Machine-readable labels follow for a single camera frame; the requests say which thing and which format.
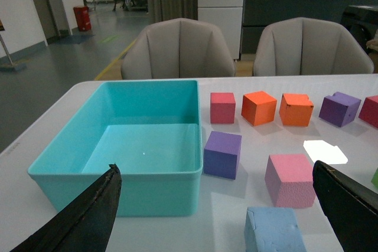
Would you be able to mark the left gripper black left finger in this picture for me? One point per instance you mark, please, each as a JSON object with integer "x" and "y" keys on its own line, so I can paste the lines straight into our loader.
{"x": 86, "y": 223}

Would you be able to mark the green foam cube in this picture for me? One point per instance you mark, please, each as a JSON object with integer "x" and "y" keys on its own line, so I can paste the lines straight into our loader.
{"x": 374, "y": 180}

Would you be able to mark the notched purple foam cube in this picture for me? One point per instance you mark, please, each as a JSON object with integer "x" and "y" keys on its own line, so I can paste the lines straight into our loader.
{"x": 339, "y": 109}

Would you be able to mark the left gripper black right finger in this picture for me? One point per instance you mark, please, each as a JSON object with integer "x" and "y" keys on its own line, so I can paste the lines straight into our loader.
{"x": 350, "y": 207}

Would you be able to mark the chipped orange foam cube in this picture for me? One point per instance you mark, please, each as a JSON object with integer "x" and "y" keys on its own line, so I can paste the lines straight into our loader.
{"x": 295, "y": 109}

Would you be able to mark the right grey armchair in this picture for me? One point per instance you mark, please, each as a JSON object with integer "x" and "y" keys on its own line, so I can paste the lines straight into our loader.
{"x": 306, "y": 46}

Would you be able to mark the dark red foam cube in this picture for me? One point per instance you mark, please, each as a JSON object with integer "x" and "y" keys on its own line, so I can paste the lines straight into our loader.
{"x": 369, "y": 111}

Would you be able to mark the pink-red foam cube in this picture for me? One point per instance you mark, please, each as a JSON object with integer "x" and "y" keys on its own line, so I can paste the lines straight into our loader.
{"x": 222, "y": 108}

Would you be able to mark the grey armchair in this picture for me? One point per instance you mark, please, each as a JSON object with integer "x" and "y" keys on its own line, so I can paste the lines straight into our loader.
{"x": 178, "y": 48}
{"x": 306, "y": 46}

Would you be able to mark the red bin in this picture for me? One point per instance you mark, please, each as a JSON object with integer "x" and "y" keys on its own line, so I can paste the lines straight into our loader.
{"x": 82, "y": 18}

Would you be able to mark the white drawer cabinet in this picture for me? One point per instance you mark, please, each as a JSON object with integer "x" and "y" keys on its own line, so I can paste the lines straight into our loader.
{"x": 227, "y": 15}

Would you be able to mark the dark grey counter cabinet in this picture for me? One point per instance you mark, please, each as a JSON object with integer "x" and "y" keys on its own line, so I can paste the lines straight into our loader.
{"x": 257, "y": 14}

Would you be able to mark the light blue foam cube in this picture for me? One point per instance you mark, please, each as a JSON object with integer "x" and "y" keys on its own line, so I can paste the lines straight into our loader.
{"x": 272, "y": 229}

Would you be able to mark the teal plastic bin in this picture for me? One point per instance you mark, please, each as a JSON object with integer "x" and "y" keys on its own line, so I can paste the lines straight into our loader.
{"x": 151, "y": 130}

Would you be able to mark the left grey armchair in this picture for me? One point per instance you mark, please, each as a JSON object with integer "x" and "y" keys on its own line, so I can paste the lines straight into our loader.
{"x": 178, "y": 48}

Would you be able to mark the pink foam cube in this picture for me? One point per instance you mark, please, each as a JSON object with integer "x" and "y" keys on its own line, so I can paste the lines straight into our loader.
{"x": 288, "y": 178}

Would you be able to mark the black appliance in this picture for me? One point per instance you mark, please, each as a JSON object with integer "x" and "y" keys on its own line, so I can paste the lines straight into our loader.
{"x": 361, "y": 21}

